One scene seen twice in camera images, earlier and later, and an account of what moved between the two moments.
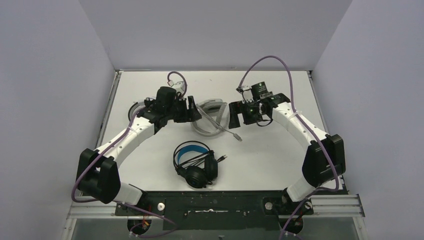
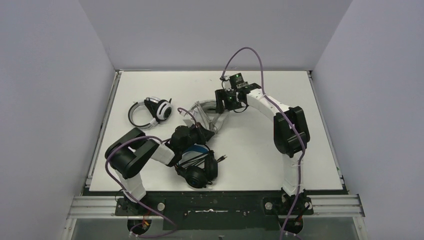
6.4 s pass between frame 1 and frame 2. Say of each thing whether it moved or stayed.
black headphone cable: stayed
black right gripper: moved
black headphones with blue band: stayed
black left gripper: moved
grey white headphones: stayed
